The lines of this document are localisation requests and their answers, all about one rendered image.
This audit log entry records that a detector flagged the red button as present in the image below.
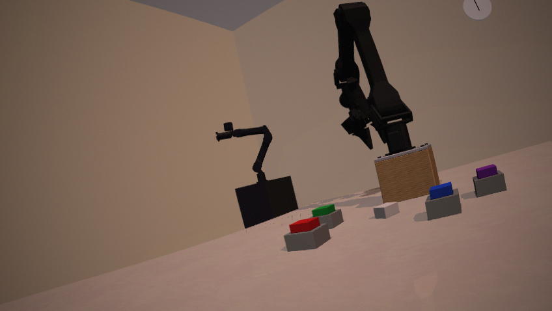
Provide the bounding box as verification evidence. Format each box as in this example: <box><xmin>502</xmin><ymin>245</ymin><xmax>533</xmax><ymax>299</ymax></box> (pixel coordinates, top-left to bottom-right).
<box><xmin>283</xmin><ymin>217</ymin><xmax>331</xmax><ymax>252</ymax></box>

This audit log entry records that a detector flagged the green button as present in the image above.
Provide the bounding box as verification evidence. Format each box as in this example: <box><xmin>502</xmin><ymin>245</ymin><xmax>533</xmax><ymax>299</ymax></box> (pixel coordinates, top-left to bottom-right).
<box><xmin>309</xmin><ymin>204</ymin><xmax>344</xmax><ymax>229</ymax></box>

